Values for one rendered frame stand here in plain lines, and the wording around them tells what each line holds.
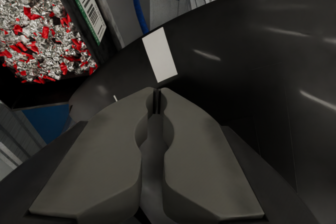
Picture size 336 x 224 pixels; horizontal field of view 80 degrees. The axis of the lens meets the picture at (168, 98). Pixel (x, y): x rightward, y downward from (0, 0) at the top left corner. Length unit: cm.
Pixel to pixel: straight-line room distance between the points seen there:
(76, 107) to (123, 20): 104
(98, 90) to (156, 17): 94
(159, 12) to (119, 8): 23
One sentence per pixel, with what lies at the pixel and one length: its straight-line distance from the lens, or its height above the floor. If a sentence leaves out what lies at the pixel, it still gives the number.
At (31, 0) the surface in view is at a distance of 25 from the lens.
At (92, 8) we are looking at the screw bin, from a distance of 27.
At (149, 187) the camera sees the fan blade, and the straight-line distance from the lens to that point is 18.
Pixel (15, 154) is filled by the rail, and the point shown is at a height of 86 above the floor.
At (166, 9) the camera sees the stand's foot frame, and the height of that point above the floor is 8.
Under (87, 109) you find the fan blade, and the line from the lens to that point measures 19.
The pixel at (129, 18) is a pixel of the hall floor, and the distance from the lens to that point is 120.
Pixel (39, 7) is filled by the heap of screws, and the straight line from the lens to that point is 27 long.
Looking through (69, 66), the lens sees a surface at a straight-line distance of 28.
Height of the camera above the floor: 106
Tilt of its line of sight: 42 degrees down
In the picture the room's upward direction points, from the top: 180 degrees clockwise
